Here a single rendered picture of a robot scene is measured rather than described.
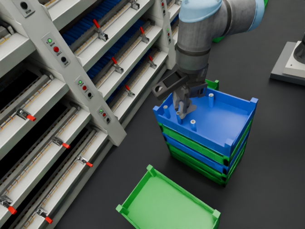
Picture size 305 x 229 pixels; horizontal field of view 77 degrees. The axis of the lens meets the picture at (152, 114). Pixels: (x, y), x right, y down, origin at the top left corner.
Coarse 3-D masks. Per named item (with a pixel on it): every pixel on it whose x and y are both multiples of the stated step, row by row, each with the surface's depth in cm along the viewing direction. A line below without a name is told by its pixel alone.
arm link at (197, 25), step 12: (192, 0) 42; (204, 0) 41; (216, 0) 41; (180, 12) 45; (192, 12) 42; (204, 12) 41; (216, 12) 42; (180, 24) 46; (192, 24) 43; (204, 24) 43; (216, 24) 44; (180, 36) 48; (192, 36) 45; (204, 36) 45; (216, 36) 48; (180, 48) 49; (192, 48) 47; (204, 48) 47
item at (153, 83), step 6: (162, 66) 141; (162, 72) 142; (156, 78) 136; (150, 84) 132; (144, 90) 130; (150, 90) 134; (144, 96) 130; (138, 102) 126; (132, 108) 123; (138, 108) 128; (126, 114) 121; (132, 114) 124; (126, 120) 120
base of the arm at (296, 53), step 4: (300, 44) 104; (304, 44) 100; (296, 48) 107; (300, 48) 103; (304, 48) 101; (296, 52) 106; (300, 52) 103; (304, 52) 101; (296, 56) 106; (300, 56) 105; (304, 56) 102; (300, 60) 104; (304, 60) 102
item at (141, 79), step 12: (156, 48) 131; (168, 48) 128; (144, 60) 125; (156, 60) 129; (132, 72) 120; (144, 72) 123; (156, 72) 129; (120, 84) 116; (132, 84) 119; (144, 84) 120; (120, 96) 113; (132, 96) 113; (120, 108) 110; (120, 120) 111
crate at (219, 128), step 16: (208, 96) 77; (224, 96) 71; (160, 112) 73; (192, 112) 75; (208, 112) 73; (224, 112) 72; (240, 112) 70; (176, 128) 71; (208, 128) 69; (224, 128) 68; (240, 128) 66; (208, 144) 64; (224, 144) 64
